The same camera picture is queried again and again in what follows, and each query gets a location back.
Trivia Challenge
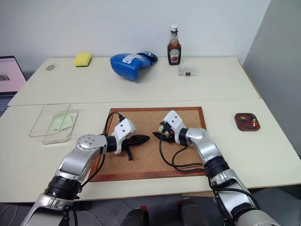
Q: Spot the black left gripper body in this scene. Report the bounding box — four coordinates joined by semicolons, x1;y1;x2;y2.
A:
120;137;137;152

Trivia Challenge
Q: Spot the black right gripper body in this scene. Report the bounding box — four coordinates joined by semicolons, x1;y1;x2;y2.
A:
158;121;176;143

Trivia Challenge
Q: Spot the clear plastic box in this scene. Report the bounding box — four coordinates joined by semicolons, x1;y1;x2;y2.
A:
41;112;79;145

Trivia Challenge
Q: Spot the green sticky note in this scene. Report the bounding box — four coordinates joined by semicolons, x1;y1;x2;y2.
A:
51;113;73;131

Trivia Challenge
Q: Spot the brown wooden tray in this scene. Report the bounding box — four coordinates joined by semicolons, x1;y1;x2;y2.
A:
234;113;261;132

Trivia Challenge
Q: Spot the clear plastic box lid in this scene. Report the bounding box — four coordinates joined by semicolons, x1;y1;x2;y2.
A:
29;102;71;137

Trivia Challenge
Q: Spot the wood-framed cork board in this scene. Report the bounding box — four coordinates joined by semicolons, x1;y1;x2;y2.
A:
89;106;207;183

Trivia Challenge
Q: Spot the dark rounded shape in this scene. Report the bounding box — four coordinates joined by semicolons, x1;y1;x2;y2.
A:
179;197;209;226
119;205;150;226

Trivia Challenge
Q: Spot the blue boxing glove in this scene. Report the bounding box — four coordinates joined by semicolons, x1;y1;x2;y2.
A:
110;50;158;82

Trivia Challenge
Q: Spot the ketchup bottle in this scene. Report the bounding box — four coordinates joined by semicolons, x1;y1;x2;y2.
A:
167;24;182;66

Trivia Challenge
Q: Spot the yellow sponge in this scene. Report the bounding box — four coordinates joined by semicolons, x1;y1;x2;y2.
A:
74;52;93;68

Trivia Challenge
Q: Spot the open laptop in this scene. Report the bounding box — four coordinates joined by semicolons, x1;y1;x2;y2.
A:
0;56;27;116

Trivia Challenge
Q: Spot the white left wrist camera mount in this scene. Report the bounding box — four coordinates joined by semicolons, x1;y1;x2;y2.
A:
111;118;137;155

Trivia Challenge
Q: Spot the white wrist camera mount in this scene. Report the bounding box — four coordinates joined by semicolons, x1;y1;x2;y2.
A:
111;118;137;155
163;110;188;134

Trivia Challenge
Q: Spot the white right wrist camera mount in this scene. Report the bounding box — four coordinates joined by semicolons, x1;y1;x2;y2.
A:
163;110;188;134

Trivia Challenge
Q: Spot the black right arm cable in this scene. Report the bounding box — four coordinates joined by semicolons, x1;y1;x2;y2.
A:
158;134;259;212

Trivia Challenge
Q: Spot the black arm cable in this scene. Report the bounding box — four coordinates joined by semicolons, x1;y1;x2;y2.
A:
74;112;125;201
158;134;259;212

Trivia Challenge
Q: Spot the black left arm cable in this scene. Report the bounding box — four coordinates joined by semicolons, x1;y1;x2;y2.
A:
74;112;125;201

